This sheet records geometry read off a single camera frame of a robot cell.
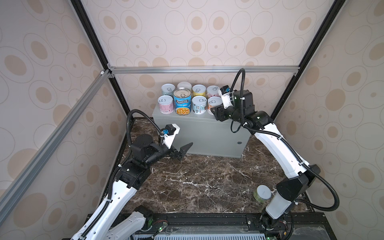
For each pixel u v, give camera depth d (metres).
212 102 0.72
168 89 0.78
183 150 0.55
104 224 0.39
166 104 0.72
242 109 0.52
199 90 0.79
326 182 0.40
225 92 0.61
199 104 0.71
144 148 0.46
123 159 0.50
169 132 0.51
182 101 0.67
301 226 0.74
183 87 0.70
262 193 0.78
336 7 0.68
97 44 0.79
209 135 0.87
